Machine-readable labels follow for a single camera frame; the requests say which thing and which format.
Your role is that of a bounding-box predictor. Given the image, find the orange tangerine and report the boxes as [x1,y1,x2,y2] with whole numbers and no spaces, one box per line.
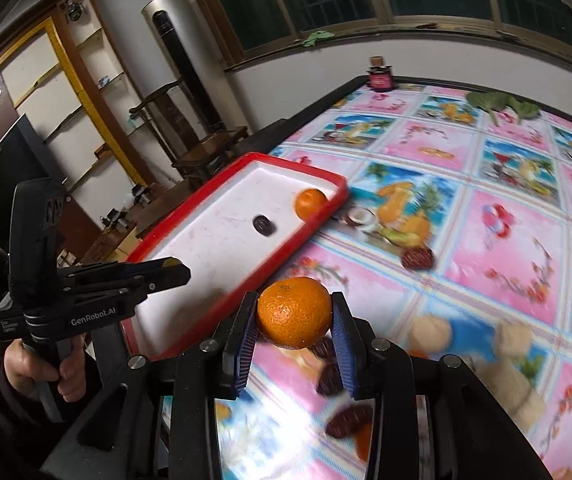
[257,276,333,350]
[293,188,328,221]
[353,422,373,463]
[407,350,431,360]

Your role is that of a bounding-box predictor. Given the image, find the beige cake piece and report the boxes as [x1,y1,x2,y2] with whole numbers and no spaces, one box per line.
[406,315,453,354]
[493,322,532,359]

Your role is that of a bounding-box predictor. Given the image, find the person's left hand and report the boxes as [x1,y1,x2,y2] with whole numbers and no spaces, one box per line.
[3,335,86,403]

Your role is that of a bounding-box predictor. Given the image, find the dark red date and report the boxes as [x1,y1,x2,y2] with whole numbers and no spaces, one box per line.
[309,336,336,362]
[325,404,374,440]
[316,363,344,398]
[400,246,435,271]

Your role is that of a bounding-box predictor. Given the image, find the red and white tray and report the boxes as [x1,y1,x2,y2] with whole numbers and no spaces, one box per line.
[122,153,349,361]

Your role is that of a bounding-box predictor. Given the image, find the wooden chair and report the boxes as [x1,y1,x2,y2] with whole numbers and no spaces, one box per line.
[129,77,249,182]

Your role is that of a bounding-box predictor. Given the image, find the beige cake bar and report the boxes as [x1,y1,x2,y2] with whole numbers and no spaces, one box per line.
[476,356,546,434]

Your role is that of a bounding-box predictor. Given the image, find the colourful fruit-print tablecloth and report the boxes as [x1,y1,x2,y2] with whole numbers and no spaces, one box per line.
[238,78,572,478]

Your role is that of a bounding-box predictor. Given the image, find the tall standing air conditioner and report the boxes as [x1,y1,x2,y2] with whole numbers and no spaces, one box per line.
[143,0,248,133]

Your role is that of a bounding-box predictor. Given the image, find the small red jar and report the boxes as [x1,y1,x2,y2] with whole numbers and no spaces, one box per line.
[368,56,394,92]

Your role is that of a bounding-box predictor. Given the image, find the green leaves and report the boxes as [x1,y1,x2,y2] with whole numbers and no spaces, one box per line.
[466,91,540,126]

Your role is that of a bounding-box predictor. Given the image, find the green cloth on sill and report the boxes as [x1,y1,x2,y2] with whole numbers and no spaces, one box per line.
[300,29,336,48]

